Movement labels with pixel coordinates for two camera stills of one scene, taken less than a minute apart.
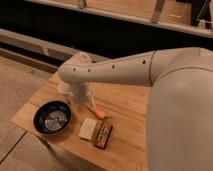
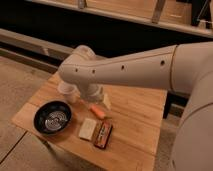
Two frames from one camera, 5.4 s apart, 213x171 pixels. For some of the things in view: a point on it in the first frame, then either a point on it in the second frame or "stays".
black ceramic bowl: x=52 y=117 stays
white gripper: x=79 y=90 to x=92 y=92
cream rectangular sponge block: x=87 y=128 stays
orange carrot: x=100 y=114 stays
